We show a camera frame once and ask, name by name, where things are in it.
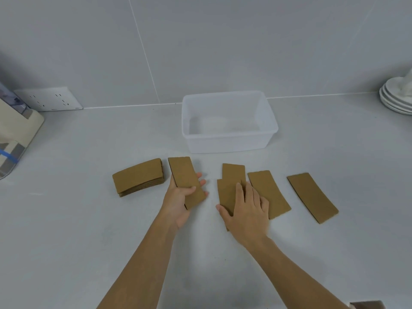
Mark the brown cardboard piece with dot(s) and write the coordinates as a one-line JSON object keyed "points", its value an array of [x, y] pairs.
{"points": [[367, 305]]}

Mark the white ceramic plate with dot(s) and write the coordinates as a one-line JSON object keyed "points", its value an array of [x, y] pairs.
{"points": [[391, 103], [397, 88], [391, 108]]}

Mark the person's left middle finger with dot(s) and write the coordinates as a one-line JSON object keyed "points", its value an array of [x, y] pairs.
{"points": [[202, 182]]}

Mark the person's right forearm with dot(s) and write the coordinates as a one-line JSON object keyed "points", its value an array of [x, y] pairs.
{"points": [[296, 276]]}

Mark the brown cardboard cup sleeve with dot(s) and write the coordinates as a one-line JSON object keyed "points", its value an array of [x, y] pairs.
{"points": [[227, 194], [270, 191], [186, 178], [312, 197], [233, 173]]}

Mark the beige countertop appliance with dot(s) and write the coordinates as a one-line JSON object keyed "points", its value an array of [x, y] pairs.
{"points": [[14, 131]]}

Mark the person's left hand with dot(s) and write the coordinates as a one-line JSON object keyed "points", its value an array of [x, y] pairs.
{"points": [[173, 205]]}

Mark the stack of brown cardboard sleeves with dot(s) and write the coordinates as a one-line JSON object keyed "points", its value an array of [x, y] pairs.
{"points": [[138, 176]]}

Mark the person's right little finger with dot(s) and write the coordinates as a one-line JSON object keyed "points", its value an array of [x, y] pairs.
{"points": [[265, 205]]}

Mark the person's right middle finger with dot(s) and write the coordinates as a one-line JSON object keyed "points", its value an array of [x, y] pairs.
{"points": [[249, 192]]}

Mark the person's right thumb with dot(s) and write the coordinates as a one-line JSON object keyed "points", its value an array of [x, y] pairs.
{"points": [[223, 211]]}

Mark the person's right hand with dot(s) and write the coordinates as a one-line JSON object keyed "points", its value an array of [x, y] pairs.
{"points": [[249, 220]]}

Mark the person's left thumb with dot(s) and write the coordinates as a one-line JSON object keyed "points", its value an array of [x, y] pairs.
{"points": [[187, 191]]}

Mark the person's left forearm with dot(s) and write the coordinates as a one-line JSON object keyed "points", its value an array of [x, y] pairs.
{"points": [[138, 270]]}

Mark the white wall power socket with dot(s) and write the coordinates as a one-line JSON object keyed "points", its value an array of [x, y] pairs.
{"points": [[51, 99]]}

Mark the white ceramic object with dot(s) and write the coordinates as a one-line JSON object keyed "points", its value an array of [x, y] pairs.
{"points": [[409, 82]]}

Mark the clear plastic storage container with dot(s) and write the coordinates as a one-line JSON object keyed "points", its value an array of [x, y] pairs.
{"points": [[227, 125]]}

